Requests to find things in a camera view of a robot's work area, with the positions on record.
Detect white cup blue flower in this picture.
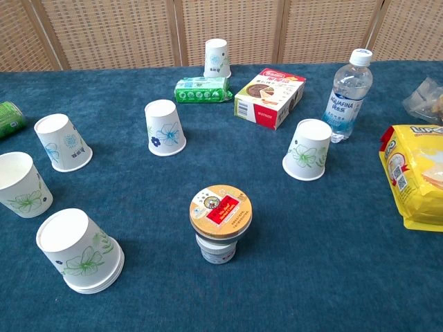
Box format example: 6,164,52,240
33,113,93,173
144,99,187,157

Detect stacked white paper cups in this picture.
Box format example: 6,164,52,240
35,207,125,295

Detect red lid instant cup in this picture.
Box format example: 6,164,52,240
189,184,253,241

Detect green tissue pack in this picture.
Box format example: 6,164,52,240
173,76,234,104

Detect red white cookie box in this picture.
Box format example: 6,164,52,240
233,68,307,131

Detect white cup green flower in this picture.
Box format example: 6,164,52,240
0,151,54,219
282,118,333,182

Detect small white jar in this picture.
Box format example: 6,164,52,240
195,233,238,265

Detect white cup blue print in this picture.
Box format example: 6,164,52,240
203,38,232,79

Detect blue felt table cloth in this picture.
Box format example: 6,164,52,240
0,60,443,332

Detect clear water bottle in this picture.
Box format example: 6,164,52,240
321,48,374,144

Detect woven folding screen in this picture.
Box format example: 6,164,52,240
0,0,443,73

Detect yellow snack bag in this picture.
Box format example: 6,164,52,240
379,124,443,232

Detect clear bag of pastry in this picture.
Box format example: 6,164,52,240
401,76,443,126

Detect green drink can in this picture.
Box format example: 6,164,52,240
0,101,27,140

